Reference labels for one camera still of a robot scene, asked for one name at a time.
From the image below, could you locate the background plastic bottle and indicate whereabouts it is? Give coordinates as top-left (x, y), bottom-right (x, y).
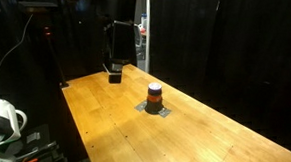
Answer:
top-left (140, 12), bottom-right (149, 29)

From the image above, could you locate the grey square coaster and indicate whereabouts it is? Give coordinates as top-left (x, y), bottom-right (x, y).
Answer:
top-left (157, 107), bottom-right (172, 119)

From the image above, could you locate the dark bottle with purple cap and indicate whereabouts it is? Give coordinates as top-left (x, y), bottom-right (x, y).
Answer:
top-left (143, 82), bottom-right (165, 116)

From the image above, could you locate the white machine housing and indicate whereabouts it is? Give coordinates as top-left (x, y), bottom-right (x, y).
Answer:
top-left (0, 95), bottom-right (31, 162)

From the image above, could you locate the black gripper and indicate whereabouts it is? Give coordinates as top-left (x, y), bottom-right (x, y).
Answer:
top-left (100, 19), bottom-right (140, 85)

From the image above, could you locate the white vertical pole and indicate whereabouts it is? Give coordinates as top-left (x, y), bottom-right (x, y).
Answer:
top-left (140, 0), bottom-right (155, 74)

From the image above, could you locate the dark overhead device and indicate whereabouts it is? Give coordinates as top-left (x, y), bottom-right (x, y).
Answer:
top-left (15, 0), bottom-right (60, 16)

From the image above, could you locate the black curtain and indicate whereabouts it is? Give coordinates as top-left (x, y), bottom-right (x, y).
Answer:
top-left (147, 0), bottom-right (291, 159)

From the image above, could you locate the black tripod stand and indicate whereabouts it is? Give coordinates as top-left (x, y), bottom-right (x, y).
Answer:
top-left (42, 24), bottom-right (70, 90)

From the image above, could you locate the background office chair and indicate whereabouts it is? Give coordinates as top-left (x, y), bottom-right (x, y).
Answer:
top-left (134, 23), bottom-right (146, 59)

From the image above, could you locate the small grey square plate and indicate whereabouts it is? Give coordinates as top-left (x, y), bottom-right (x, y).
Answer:
top-left (134, 100), bottom-right (149, 113)

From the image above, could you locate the orange elastic band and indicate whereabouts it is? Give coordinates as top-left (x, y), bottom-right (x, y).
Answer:
top-left (146, 93), bottom-right (164, 104)

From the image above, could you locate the black clamp equipment pile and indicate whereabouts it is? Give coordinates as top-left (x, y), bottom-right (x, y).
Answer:
top-left (6, 123), bottom-right (70, 162)

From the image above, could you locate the white hanging cable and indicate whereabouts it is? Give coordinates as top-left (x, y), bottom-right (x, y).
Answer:
top-left (0, 13), bottom-right (39, 89)

